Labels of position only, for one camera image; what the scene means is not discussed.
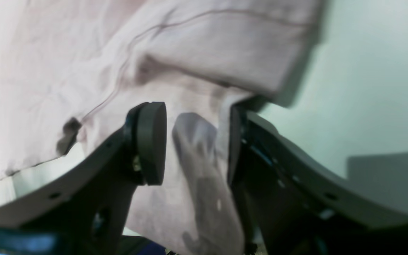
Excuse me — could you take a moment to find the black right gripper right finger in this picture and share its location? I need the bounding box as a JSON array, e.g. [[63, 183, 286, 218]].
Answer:
[[228, 106, 408, 255]]

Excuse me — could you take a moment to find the pink T-shirt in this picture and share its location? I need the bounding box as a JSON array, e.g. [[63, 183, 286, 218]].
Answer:
[[0, 0, 324, 255]]

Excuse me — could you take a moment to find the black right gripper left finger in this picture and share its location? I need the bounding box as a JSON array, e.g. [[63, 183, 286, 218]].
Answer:
[[0, 102, 167, 255]]

